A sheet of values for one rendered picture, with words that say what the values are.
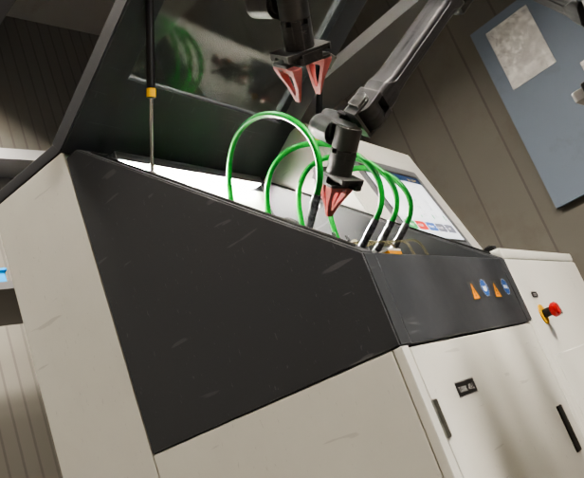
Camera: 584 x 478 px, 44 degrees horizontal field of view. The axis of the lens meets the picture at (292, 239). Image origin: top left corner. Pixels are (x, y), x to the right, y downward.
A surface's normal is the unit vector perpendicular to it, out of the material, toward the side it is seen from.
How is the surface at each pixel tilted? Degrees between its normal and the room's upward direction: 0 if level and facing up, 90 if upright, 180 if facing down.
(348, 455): 90
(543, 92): 90
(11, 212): 90
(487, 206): 90
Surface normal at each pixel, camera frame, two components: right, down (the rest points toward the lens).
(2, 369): 0.66, -0.44
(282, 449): -0.56, -0.04
